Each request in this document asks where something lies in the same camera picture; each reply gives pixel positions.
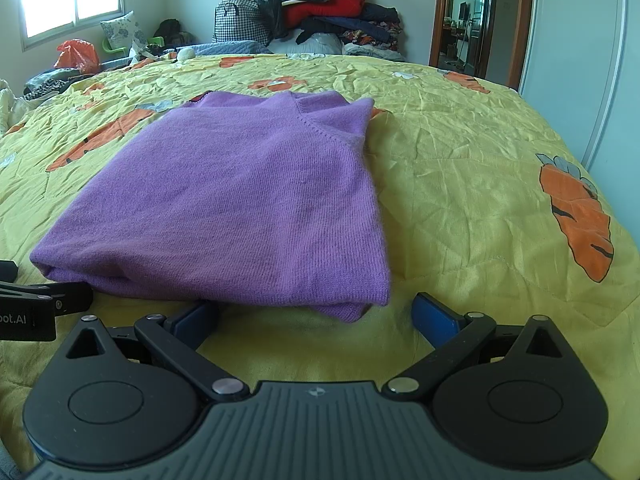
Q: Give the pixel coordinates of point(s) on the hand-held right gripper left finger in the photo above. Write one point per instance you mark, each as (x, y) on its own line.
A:
(196, 321)

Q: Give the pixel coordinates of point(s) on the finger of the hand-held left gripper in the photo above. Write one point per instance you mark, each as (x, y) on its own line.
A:
(7, 271)
(70, 297)

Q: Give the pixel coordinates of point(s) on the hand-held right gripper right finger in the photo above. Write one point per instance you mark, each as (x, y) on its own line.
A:
(436, 317)

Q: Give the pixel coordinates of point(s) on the purple knit sweater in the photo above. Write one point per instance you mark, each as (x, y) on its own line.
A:
(225, 200)

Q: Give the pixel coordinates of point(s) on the pile of clothes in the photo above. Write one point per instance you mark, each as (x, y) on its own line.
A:
(325, 5)

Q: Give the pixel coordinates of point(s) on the yellow carrot-print quilt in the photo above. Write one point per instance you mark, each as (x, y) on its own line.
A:
(475, 160)

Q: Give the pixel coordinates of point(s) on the white quilted jacket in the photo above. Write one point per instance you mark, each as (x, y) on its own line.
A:
(10, 105)

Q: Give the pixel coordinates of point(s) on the zebra-pattern cloth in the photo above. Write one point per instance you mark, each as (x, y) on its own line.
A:
(50, 85)

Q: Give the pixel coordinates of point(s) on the orange plastic bag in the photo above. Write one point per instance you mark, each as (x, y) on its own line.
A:
(77, 55)

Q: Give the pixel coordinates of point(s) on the floral pillow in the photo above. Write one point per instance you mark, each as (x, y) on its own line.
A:
(124, 30)

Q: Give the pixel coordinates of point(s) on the white plush toy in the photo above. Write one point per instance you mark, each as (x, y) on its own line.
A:
(186, 53)

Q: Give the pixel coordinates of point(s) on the green plastic stool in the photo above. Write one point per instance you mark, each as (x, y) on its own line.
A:
(156, 40)

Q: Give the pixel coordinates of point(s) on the blue quilted bedspread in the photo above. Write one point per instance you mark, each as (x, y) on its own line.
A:
(225, 49)

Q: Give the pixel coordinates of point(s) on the black bag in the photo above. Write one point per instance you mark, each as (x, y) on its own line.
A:
(170, 30)

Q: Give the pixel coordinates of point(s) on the sliding door wardrobe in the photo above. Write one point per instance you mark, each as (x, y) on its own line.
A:
(580, 60)

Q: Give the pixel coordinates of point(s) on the dark wooden door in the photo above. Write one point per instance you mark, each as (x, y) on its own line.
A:
(481, 20)

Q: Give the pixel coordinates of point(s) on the houndstooth bag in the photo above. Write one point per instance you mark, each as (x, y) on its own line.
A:
(235, 22)

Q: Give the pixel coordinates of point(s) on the wooden door frame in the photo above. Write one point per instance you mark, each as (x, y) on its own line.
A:
(522, 20)

